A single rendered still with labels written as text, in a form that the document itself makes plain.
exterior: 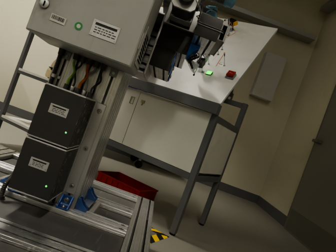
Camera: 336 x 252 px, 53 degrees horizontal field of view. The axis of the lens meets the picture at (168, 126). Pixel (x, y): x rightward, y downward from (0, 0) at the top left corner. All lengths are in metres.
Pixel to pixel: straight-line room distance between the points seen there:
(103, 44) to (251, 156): 4.33
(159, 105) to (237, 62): 0.64
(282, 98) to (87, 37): 4.47
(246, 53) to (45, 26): 1.72
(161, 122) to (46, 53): 3.40
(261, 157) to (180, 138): 3.18
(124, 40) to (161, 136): 1.26
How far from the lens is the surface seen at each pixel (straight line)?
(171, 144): 2.21
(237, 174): 5.21
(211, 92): 2.19
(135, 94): 2.40
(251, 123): 5.20
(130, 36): 1.07
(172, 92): 2.23
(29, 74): 3.04
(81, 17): 1.11
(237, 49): 2.62
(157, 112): 2.29
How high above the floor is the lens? 0.64
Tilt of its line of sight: level
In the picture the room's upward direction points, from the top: 20 degrees clockwise
